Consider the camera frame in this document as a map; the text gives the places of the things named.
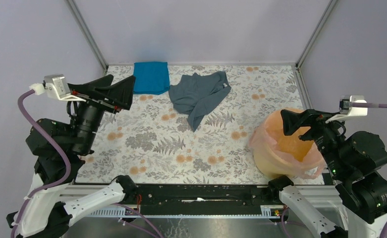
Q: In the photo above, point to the left aluminium corner post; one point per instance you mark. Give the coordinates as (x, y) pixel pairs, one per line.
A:
(84, 28)

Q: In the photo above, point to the yellow round trash bin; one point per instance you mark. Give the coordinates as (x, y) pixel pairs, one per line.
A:
(278, 154)

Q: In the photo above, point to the aluminium corner post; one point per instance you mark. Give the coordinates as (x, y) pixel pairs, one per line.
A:
(323, 20)
(84, 28)

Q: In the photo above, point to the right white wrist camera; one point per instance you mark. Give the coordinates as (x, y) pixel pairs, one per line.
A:
(347, 110)

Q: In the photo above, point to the folded blue cloth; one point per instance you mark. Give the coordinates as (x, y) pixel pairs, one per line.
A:
(151, 77)

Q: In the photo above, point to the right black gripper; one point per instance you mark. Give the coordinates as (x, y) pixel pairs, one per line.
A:
(292, 119)

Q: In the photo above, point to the perforated metal cable rail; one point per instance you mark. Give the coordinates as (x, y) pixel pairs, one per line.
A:
(207, 211)

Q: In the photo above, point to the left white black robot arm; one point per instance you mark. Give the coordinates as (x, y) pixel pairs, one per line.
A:
(59, 148)

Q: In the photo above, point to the floral patterned table mat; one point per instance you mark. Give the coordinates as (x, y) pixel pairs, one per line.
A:
(152, 143)

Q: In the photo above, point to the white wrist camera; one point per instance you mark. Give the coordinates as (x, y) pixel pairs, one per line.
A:
(347, 110)
(56, 87)

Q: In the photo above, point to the grey crumpled shirt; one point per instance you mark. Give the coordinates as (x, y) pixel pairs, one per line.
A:
(197, 96)

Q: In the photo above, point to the pink plastic trash bag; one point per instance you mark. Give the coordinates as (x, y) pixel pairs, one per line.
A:
(278, 148)

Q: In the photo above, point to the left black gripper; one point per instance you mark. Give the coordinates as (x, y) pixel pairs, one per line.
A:
(122, 92)

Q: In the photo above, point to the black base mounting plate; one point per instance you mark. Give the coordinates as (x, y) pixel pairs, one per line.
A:
(198, 194)

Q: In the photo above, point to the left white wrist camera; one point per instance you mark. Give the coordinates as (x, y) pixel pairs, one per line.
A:
(56, 87)

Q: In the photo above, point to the right aluminium corner post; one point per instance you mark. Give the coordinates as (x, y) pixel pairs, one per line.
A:
(323, 20)

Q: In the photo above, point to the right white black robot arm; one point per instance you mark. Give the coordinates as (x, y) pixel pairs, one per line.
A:
(352, 161)

